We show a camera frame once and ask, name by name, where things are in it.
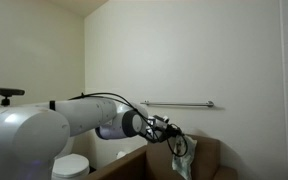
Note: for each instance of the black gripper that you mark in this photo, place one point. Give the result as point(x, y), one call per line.
point(160, 131)

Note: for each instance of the patterned white blue towel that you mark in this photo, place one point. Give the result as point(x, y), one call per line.
point(184, 163)

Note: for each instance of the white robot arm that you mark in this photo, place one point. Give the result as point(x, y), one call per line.
point(27, 140)

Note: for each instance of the white toilet paper roll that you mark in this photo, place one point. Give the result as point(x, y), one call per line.
point(121, 154)

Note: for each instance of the steel wall towel bar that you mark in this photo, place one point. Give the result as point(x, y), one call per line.
point(177, 104)

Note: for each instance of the black stereo camera bar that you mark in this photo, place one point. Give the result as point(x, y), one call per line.
point(4, 91)

